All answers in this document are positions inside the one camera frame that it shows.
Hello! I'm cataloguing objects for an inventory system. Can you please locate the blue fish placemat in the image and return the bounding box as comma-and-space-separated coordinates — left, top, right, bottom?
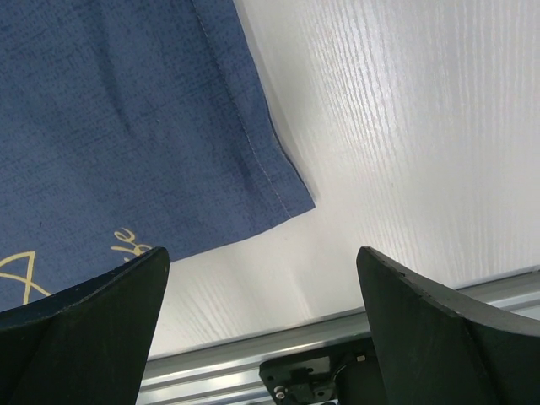
1, 1, 315, 310

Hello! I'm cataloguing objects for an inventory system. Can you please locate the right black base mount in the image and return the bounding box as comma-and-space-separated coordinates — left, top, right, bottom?
259, 337, 388, 405

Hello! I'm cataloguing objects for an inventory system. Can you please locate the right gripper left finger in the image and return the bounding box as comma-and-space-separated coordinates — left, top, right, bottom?
1, 247, 170, 404

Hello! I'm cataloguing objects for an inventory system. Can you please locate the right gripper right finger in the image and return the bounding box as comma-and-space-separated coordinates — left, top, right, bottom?
356, 247, 539, 404

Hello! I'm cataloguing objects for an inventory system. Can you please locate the aluminium rail frame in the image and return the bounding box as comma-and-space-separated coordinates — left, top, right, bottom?
136, 266, 539, 404

